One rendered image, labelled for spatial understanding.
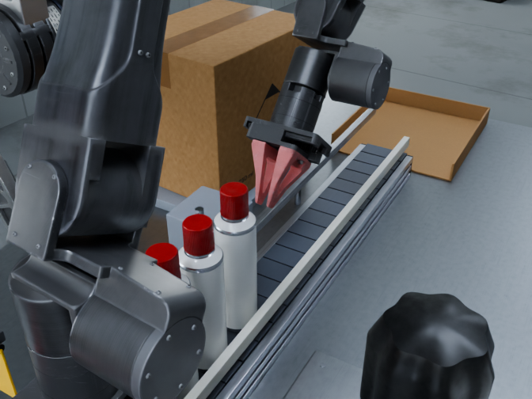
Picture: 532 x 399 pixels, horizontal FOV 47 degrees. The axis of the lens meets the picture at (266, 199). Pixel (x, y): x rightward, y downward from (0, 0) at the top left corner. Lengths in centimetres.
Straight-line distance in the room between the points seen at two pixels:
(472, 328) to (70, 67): 29
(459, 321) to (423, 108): 116
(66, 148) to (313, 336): 58
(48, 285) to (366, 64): 48
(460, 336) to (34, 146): 29
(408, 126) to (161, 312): 116
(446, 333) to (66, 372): 25
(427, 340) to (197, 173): 74
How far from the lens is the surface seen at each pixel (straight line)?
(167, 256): 61
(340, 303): 94
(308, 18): 78
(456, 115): 153
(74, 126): 37
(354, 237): 100
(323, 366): 78
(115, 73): 37
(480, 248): 109
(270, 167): 80
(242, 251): 73
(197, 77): 99
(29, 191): 39
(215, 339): 74
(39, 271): 41
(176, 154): 110
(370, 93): 74
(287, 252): 94
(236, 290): 77
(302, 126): 76
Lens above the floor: 146
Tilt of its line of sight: 33 degrees down
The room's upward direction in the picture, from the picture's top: straight up
